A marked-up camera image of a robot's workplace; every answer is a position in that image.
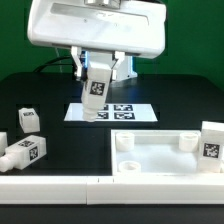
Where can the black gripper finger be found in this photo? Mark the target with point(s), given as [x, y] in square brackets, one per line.
[117, 57]
[80, 59]

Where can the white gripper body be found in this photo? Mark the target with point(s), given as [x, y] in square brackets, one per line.
[136, 28]

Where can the white square table top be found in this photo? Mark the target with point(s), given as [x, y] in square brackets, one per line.
[142, 152]

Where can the white marker sheet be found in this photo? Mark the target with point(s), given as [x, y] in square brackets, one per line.
[115, 113]

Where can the white part at left edge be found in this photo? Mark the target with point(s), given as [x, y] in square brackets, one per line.
[3, 142]

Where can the white front fence bar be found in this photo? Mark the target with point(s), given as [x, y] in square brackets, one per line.
[151, 189]

